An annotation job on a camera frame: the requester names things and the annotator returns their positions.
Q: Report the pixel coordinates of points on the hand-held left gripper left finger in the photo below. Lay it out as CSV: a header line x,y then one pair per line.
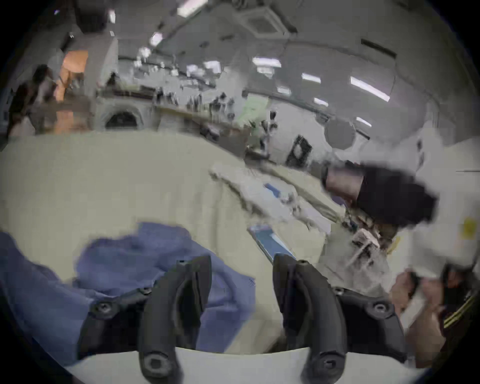
x,y
161,318

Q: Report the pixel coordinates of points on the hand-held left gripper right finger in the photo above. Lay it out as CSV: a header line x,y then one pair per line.
x,y
318,318

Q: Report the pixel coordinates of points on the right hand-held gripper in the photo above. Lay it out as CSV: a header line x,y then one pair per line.
x,y
455,195

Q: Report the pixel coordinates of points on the blue shirt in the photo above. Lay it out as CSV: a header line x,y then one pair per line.
x,y
127,255

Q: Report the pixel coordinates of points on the person's right forearm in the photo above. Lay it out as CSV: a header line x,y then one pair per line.
x,y
425,337

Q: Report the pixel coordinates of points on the person's right hand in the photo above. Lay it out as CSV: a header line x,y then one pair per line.
x,y
408,294

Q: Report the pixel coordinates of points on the blue flat card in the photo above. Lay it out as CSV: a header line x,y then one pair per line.
x,y
272,242

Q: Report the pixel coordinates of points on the white crumpled cloth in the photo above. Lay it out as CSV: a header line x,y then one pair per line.
x,y
262,191

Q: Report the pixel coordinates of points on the bed with beige sheet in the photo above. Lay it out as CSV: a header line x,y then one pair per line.
x,y
112,180

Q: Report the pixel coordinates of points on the white washing machine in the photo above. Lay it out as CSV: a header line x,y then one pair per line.
x,y
122,114

